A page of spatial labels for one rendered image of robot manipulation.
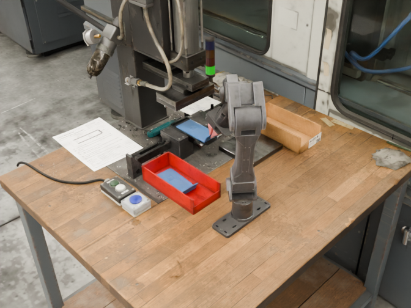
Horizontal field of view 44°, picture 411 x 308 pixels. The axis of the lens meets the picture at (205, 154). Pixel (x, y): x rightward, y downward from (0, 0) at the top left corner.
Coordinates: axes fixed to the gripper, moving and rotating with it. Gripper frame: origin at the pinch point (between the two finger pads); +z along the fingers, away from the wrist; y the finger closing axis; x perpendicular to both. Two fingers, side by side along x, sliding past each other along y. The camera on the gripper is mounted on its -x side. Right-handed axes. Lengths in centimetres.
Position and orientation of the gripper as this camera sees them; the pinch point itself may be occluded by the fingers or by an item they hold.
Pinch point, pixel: (212, 135)
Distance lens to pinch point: 173.4
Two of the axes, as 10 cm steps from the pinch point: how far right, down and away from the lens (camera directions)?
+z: -3.7, 5.1, 7.8
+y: -6.2, -7.6, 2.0
